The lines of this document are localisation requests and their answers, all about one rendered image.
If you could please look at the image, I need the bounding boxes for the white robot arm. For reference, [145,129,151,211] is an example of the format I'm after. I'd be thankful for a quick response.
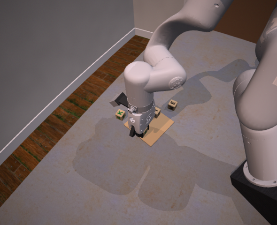
[110,0,277,188]

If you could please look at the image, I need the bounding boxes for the tan flat mat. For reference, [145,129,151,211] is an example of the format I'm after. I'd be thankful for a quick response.
[140,113,174,147]

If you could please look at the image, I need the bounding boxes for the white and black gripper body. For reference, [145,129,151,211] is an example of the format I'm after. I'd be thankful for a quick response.
[128,101,155,134]

